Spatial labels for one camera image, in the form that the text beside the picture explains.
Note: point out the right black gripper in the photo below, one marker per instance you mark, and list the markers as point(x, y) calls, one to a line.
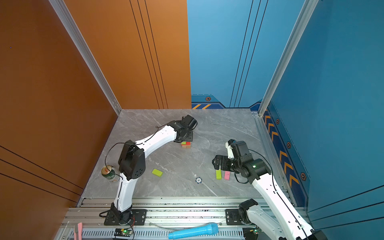
point(224, 159)

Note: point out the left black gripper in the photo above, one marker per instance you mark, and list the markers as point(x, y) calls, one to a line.
point(191, 137)

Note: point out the pink wood block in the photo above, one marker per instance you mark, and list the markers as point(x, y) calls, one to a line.
point(227, 175)

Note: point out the lone green wood block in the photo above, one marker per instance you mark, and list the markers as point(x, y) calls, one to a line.
point(157, 173)

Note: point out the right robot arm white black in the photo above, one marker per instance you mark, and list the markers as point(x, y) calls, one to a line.
point(287, 223)

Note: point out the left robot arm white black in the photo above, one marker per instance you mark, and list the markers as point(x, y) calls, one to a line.
point(132, 165)

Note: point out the cyan toy microphone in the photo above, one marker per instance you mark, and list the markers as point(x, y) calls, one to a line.
point(210, 229)

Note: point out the green drink can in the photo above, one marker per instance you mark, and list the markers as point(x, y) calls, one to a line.
point(109, 173)

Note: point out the small circuit board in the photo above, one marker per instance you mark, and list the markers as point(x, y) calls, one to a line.
point(123, 234)

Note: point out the pink stick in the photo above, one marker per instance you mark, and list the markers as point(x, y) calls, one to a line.
point(78, 230)

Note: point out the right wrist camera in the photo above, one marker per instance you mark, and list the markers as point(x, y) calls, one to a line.
point(229, 148)

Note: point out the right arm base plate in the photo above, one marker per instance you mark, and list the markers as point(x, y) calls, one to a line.
point(236, 217)

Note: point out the aluminium rail frame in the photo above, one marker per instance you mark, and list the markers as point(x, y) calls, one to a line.
point(164, 215)

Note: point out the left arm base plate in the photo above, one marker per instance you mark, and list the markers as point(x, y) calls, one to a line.
point(135, 217)

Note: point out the right corner aluminium post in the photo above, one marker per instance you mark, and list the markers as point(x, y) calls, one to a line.
point(294, 38)

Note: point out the corner aluminium post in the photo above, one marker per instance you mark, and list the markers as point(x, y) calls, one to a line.
point(75, 34)
point(294, 38)

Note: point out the left corner aluminium post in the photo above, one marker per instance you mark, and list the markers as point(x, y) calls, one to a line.
point(75, 34)

